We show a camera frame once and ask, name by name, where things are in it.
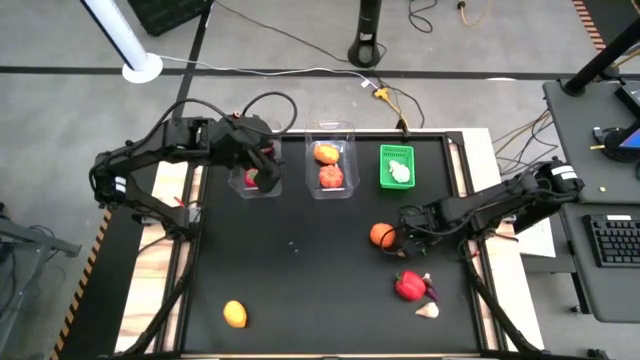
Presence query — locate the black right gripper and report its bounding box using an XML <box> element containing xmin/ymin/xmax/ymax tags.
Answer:
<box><xmin>382</xmin><ymin>198</ymin><xmax>451</xmax><ymax>258</ymax></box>

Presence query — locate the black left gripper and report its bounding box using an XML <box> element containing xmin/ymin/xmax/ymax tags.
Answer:
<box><xmin>209</xmin><ymin>114</ymin><xmax>283</xmax><ymax>195</ymax></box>

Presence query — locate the orange toy orange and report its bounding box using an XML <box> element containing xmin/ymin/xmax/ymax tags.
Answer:
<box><xmin>369</xmin><ymin>222</ymin><xmax>397</xmax><ymax>250</ymax></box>

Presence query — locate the red toy bell pepper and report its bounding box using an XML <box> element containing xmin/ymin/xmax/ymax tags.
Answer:
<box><xmin>394</xmin><ymin>270</ymin><xmax>428</xmax><ymax>302</ymax></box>

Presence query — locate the orange toy pumpkin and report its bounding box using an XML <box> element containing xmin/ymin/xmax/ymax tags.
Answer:
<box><xmin>318</xmin><ymin>164</ymin><xmax>345</xmax><ymax>190</ymax></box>

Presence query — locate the yellow orange toy lemon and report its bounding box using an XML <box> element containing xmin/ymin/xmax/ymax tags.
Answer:
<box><xmin>222</xmin><ymin>299</ymin><xmax>249</xmax><ymax>330</ymax></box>

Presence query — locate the clear plastic bin white label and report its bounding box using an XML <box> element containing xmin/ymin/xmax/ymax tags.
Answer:
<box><xmin>304</xmin><ymin>119</ymin><xmax>361</xmax><ymax>201</ymax></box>

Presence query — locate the green plastic basket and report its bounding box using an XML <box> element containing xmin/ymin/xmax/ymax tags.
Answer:
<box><xmin>378</xmin><ymin>144</ymin><xmax>417</xmax><ymax>191</ymax></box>

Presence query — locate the yellow orange toy potato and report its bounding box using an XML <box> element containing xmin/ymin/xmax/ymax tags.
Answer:
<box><xmin>313</xmin><ymin>143</ymin><xmax>341</xmax><ymax>166</ymax></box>

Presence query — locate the white toy cauliflower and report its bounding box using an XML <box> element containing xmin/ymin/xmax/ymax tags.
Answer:
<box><xmin>388</xmin><ymin>159</ymin><xmax>412</xmax><ymax>184</ymax></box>

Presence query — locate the white toy garlic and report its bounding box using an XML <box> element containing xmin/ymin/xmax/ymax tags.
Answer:
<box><xmin>414</xmin><ymin>301</ymin><xmax>441</xmax><ymax>320</ymax></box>

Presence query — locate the white paper sheet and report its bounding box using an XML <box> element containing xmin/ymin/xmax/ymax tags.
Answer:
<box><xmin>514</xmin><ymin>217</ymin><xmax>557</xmax><ymax>259</ymax></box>

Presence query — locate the black floor stand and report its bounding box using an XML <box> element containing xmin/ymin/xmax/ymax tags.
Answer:
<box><xmin>347</xmin><ymin>0</ymin><xmax>384</xmax><ymax>69</ymax></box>

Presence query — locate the grey desk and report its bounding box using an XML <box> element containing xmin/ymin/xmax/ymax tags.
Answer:
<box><xmin>542</xmin><ymin>78</ymin><xmax>640</xmax><ymax>204</ymax></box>
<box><xmin>558</xmin><ymin>202</ymin><xmax>640</xmax><ymax>324</ymax></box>

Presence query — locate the black mat hazard stripe edge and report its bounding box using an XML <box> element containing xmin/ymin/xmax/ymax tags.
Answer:
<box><xmin>48</xmin><ymin>164</ymin><xmax>161</xmax><ymax>360</ymax></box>
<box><xmin>571</xmin><ymin>0</ymin><xmax>640</xmax><ymax>54</ymax></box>

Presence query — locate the white pole with black stripe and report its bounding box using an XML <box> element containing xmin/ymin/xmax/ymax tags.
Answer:
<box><xmin>79</xmin><ymin>0</ymin><xmax>164</xmax><ymax>85</ymax></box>

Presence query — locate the black keyboard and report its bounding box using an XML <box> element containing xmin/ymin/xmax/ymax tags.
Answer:
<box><xmin>582</xmin><ymin>213</ymin><xmax>640</xmax><ymax>269</ymax></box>

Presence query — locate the black desk device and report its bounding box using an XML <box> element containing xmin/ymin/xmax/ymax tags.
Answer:
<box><xmin>592</xmin><ymin>124</ymin><xmax>640</xmax><ymax>164</ymax></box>

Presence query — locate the grey metal stand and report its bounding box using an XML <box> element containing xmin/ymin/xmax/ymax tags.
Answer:
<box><xmin>0</xmin><ymin>199</ymin><xmax>84</xmax><ymax>351</ymax></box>

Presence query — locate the black desk pole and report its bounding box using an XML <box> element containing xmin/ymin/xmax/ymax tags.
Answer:
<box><xmin>562</xmin><ymin>17</ymin><xmax>640</xmax><ymax>97</ymax></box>

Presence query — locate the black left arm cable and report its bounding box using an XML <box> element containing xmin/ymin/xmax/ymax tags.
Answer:
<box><xmin>149</xmin><ymin>91</ymin><xmax>299</xmax><ymax>139</ymax></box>

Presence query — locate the yellow plug with cable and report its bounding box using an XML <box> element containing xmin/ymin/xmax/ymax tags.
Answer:
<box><xmin>372</xmin><ymin>86</ymin><xmax>410</xmax><ymax>132</ymax></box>

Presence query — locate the black floor cable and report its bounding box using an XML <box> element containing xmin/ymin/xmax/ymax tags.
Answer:
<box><xmin>213</xmin><ymin>0</ymin><xmax>351</xmax><ymax>65</ymax></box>

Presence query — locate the white floor cable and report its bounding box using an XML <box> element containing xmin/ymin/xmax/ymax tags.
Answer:
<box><xmin>158</xmin><ymin>53</ymin><xmax>376</xmax><ymax>90</ymax></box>

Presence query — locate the black cable coil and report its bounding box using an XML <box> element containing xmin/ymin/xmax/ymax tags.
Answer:
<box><xmin>407</xmin><ymin>0</ymin><xmax>439</xmax><ymax>35</ymax></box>

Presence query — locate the yellow floor cable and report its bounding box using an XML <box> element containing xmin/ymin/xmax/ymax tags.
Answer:
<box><xmin>457</xmin><ymin>0</ymin><xmax>495</xmax><ymax>27</ymax></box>

